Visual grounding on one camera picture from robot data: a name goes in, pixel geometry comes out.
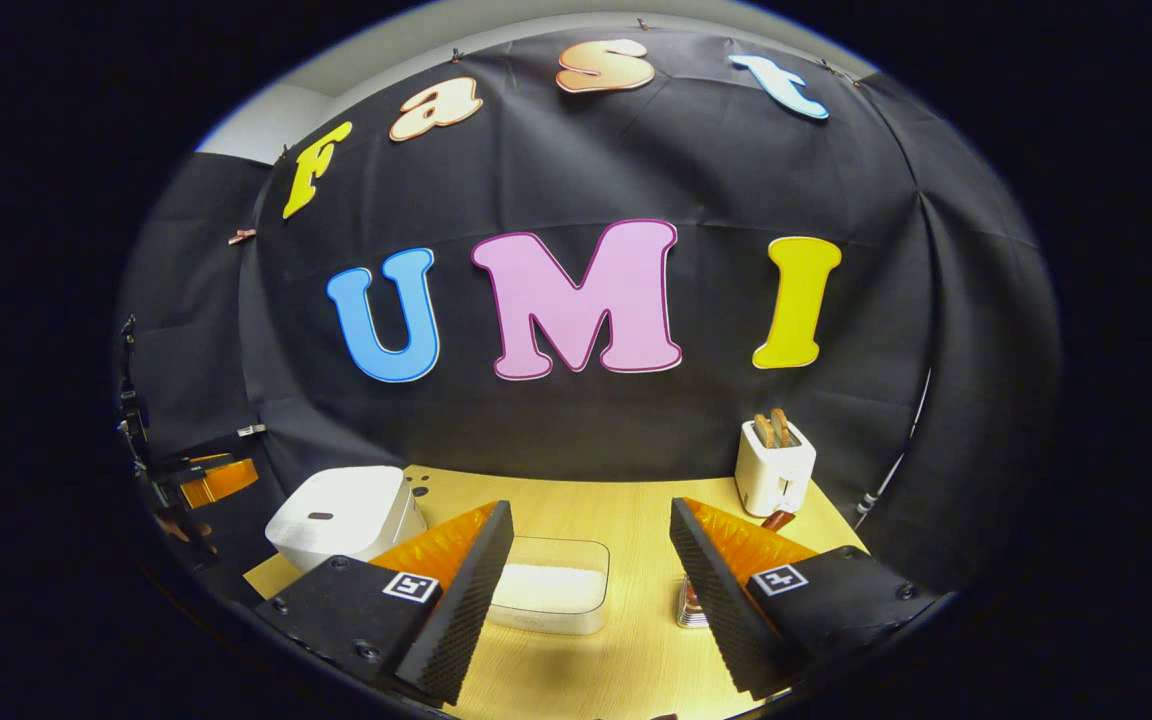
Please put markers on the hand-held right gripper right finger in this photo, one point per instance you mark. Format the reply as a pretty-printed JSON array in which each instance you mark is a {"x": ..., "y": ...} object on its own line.
[{"x": 716, "y": 600}]

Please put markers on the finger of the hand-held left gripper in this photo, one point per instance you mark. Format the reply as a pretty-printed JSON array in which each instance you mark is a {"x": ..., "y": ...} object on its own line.
[
  {"x": 211, "y": 458},
  {"x": 221, "y": 482}
]

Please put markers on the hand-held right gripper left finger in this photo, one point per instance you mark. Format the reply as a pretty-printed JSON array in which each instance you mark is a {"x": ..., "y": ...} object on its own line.
[{"x": 466, "y": 610}]

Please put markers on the white rice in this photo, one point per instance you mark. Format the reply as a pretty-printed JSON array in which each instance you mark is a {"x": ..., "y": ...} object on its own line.
[{"x": 546, "y": 590}]

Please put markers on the brown wooden spoon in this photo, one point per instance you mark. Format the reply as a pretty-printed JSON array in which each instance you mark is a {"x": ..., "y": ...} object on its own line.
[{"x": 779, "y": 520}]

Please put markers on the white rice cooker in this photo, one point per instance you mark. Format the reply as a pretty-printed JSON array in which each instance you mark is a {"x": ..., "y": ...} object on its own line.
[{"x": 336, "y": 500}]

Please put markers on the clear plastic container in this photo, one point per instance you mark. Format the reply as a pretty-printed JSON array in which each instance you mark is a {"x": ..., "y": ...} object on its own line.
[{"x": 556, "y": 550}]

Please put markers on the white toaster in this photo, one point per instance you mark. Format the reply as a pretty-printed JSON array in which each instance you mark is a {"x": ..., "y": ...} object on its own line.
[{"x": 771, "y": 470}]

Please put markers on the brown toast slice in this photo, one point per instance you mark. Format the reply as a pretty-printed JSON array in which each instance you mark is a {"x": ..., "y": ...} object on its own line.
[
  {"x": 764, "y": 432},
  {"x": 781, "y": 427}
]

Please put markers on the pink cloth clip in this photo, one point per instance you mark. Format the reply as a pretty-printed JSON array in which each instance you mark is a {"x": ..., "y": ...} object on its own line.
[{"x": 241, "y": 237}]

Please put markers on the black backdrop cloth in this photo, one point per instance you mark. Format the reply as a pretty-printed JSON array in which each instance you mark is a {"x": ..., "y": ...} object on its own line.
[{"x": 636, "y": 150}]

